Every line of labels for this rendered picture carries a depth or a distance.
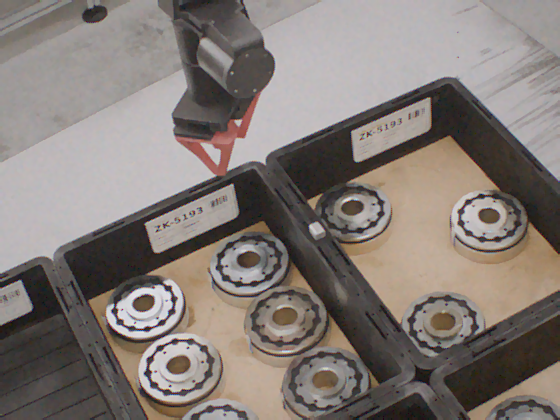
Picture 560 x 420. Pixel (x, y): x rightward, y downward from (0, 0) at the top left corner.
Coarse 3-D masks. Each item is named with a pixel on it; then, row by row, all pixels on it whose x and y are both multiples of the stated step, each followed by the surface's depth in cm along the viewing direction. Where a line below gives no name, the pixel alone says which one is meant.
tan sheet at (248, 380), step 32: (256, 224) 148; (192, 256) 145; (192, 288) 142; (192, 320) 138; (224, 320) 138; (128, 352) 136; (224, 352) 134; (352, 352) 132; (256, 384) 131; (160, 416) 129; (288, 416) 127
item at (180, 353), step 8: (168, 352) 131; (176, 352) 131; (184, 352) 131; (192, 352) 130; (160, 360) 130; (168, 360) 130; (192, 360) 130; (160, 368) 129; (192, 368) 129; (168, 376) 128; (176, 376) 128; (184, 376) 128; (192, 376) 128
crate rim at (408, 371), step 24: (240, 168) 141; (264, 168) 141; (192, 192) 140; (144, 216) 138; (288, 216) 135; (96, 240) 136; (312, 240) 132; (336, 264) 129; (72, 288) 131; (360, 312) 124; (96, 336) 126; (384, 336) 122; (408, 360) 119; (120, 384) 121; (384, 384) 117; (336, 408) 116
